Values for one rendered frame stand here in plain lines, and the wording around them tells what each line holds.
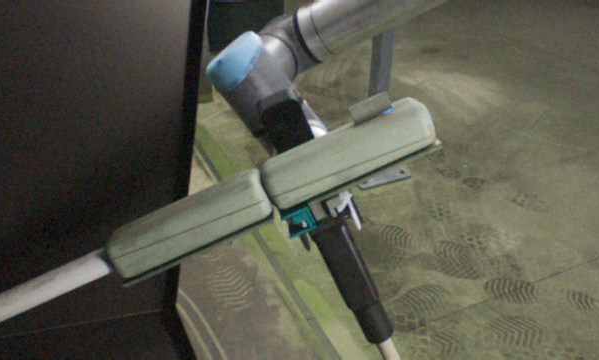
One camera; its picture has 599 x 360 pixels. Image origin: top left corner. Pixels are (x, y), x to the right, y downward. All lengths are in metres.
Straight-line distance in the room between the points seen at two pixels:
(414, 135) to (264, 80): 0.32
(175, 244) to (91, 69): 0.19
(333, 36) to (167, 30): 0.32
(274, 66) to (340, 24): 0.12
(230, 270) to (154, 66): 0.90
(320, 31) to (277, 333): 0.70
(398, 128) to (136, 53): 0.26
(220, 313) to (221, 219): 0.84
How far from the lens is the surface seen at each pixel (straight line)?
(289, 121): 0.57
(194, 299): 1.34
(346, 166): 0.46
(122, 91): 0.57
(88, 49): 0.55
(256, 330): 1.26
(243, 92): 0.73
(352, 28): 0.81
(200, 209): 0.47
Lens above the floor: 0.97
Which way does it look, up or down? 32 degrees down
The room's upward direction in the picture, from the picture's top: straight up
